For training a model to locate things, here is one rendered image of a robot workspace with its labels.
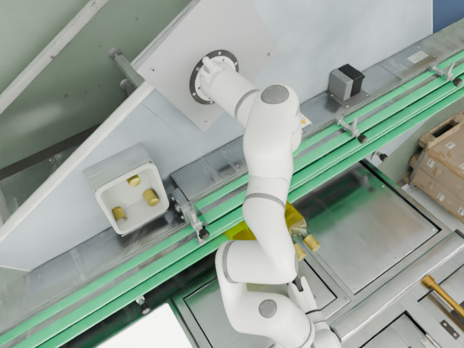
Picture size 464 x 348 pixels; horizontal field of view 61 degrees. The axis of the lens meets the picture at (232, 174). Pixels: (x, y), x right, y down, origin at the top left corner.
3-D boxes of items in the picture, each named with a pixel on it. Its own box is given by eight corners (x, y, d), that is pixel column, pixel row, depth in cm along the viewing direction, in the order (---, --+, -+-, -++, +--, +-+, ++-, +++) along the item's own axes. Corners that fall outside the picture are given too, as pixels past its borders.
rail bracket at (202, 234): (186, 227, 125) (206, 257, 118) (176, 197, 112) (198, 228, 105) (194, 222, 126) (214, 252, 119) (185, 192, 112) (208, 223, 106)
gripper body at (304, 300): (321, 321, 113) (304, 286, 120) (325, 309, 105) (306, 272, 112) (297, 331, 112) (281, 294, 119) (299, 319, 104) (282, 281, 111)
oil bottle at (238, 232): (215, 221, 133) (250, 270, 122) (213, 213, 129) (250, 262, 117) (228, 213, 135) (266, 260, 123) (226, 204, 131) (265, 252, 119)
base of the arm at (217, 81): (179, 78, 98) (214, 109, 89) (212, 39, 97) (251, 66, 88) (210, 106, 110) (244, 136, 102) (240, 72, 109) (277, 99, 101)
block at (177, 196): (174, 209, 127) (184, 224, 123) (168, 192, 120) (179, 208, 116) (184, 204, 128) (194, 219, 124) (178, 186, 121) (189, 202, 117)
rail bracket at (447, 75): (424, 70, 148) (454, 88, 141) (430, 53, 143) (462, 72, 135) (431, 66, 150) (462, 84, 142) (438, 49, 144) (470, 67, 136)
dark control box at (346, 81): (326, 89, 143) (343, 101, 138) (329, 71, 137) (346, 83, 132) (344, 80, 145) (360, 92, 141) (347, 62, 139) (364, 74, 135)
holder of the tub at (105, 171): (113, 224, 125) (123, 242, 121) (81, 170, 104) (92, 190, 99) (161, 197, 130) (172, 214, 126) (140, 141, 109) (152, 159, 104)
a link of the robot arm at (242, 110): (239, 132, 100) (280, 170, 91) (228, 95, 89) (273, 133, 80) (268, 112, 102) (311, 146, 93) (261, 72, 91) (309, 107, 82)
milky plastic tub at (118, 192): (108, 217, 121) (119, 237, 116) (81, 171, 103) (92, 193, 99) (158, 189, 126) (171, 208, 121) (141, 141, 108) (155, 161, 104)
